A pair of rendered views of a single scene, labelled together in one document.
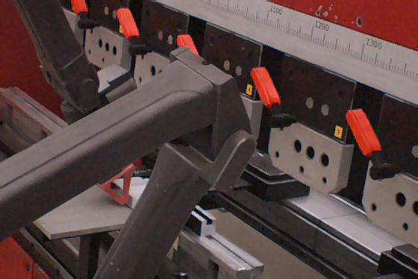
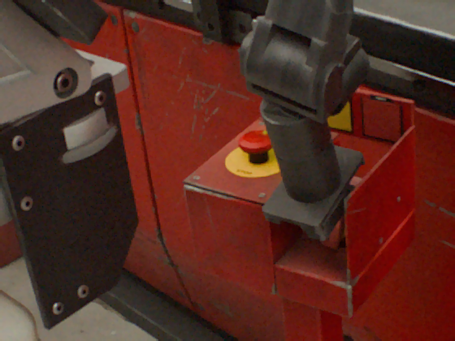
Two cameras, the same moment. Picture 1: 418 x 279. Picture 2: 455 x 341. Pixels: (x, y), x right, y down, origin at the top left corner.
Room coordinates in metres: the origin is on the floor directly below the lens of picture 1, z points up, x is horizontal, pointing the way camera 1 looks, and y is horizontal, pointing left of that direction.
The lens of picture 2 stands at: (0.15, 0.25, 1.31)
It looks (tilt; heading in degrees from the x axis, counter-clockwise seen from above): 31 degrees down; 357
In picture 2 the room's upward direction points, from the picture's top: 8 degrees counter-clockwise
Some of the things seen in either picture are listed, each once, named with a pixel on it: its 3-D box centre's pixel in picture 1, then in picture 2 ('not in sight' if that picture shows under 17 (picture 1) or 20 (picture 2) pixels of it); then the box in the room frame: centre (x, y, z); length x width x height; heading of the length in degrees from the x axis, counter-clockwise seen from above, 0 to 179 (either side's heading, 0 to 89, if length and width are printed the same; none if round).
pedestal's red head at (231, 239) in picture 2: not in sight; (303, 188); (1.02, 0.13, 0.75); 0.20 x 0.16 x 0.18; 49
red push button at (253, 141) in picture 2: not in sight; (257, 150); (1.05, 0.17, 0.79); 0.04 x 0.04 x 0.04
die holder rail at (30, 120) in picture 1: (45, 136); not in sight; (1.94, 0.37, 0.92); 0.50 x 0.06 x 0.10; 36
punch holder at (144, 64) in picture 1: (179, 52); not in sight; (1.52, 0.06, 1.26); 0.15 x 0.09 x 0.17; 36
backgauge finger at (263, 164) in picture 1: (239, 180); not in sight; (1.58, -0.08, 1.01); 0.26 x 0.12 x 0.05; 126
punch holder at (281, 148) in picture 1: (329, 122); not in sight; (1.19, -0.17, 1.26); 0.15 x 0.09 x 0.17; 36
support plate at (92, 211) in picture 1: (98, 205); not in sight; (1.41, 0.17, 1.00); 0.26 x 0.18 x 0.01; 126
